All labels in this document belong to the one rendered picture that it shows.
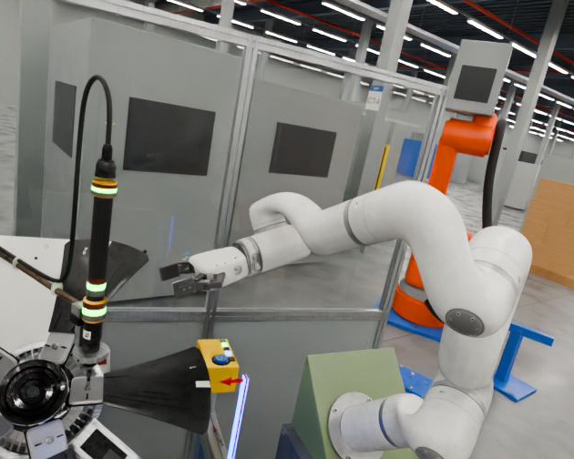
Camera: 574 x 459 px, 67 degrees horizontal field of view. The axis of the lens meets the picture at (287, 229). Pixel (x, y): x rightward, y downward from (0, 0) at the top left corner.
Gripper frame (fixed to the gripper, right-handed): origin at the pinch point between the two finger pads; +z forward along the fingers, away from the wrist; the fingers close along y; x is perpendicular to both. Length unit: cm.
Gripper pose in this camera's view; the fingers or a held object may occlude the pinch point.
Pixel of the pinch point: (170, 280)
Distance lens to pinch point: 90.6
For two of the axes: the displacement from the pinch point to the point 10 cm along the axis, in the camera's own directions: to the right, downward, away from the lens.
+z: -8.5, 2.5, -4.6
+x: -0.9, -9.4, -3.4
